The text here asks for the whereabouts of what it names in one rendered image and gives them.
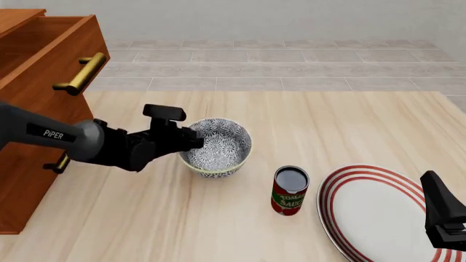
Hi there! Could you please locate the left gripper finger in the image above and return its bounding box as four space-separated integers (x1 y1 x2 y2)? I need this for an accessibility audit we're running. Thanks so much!
178 126 200 140
183 137 205 151

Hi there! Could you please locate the wooden cabinet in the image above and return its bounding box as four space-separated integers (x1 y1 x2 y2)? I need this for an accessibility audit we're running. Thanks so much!
0 9 111 235

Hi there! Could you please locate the white plate with red rings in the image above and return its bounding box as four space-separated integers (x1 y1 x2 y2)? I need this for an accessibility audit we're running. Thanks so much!
316 164 466 262

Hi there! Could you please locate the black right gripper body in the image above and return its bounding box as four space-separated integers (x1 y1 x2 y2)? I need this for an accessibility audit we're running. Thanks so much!
424 216 466 250

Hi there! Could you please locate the black white patterned bowl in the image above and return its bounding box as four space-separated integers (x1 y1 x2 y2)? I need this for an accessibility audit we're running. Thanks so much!
178 117 253 180

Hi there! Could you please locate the closed wooden drawer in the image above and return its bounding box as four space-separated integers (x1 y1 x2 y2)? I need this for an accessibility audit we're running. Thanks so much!
0 91 96 192

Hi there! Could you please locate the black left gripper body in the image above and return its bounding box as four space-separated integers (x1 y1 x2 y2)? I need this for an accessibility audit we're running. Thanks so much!
147 122 191 157

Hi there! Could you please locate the open wooden drawer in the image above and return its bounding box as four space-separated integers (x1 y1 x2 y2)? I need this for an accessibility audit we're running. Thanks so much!
0 15 111 110

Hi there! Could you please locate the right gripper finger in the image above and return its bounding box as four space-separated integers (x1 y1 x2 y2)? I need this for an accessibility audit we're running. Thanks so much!
419 170 466 228

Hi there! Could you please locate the red tomato sauce tin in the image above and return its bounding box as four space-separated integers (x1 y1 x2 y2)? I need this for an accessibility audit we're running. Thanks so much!
271 164 310 216

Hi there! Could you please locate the brass drawer handle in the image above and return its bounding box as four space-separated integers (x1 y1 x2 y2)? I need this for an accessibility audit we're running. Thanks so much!
42 152 72 175
52 52 107 96

